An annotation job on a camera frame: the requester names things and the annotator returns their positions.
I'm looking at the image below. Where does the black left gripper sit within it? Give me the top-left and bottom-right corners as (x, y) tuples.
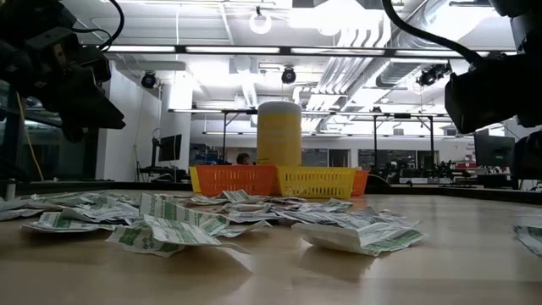
(16, 46), (127, 143)

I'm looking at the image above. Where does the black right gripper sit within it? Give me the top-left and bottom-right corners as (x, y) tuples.
(510, 53), (542, 179)

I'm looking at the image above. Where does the black computer monitor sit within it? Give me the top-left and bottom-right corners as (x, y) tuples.
(473, 134), (516, 169)

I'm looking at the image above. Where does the black round ceiling spotlight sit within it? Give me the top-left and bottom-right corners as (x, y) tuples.
(141, 70), (159, 90)
(416, 62), (453, 88)
(280, 66), (297, 86)

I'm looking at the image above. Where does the black monitor on stand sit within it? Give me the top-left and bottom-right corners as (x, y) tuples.
(151, 134), (183, 169)

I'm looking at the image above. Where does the dark office desk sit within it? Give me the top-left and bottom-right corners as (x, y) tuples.
(135, 165), (187, 184)

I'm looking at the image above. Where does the black beam with light strips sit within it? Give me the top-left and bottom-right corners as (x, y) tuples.
(105, 44), (517, 58)

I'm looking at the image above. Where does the orange plastic basket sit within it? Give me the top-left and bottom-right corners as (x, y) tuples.
(351, 169), (371, 197)
(195, 164), (279, 197)

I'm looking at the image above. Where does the white cylindrical cup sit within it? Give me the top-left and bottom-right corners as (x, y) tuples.
(256, 100), (303, 167)

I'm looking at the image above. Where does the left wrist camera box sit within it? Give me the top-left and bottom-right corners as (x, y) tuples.
(78, 56), (113, 84)

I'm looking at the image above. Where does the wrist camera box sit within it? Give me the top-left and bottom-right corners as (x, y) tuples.
(444, 54), (524, 136)
(78, 56), (113, 84)

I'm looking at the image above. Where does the yellow cable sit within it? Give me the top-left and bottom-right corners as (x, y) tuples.
(15, 92), (46, 182)

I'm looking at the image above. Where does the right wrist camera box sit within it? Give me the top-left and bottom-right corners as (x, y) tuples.
(444, 54), (524, 136)

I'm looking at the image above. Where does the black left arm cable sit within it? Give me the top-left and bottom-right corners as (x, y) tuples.
(69, 0), (125, 53)

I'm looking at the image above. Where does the black metal rig frame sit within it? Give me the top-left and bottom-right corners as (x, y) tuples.
(169, 108), (437, 170)

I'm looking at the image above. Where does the white ring lamp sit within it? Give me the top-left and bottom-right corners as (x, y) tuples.
(248, 5), (274, 36)

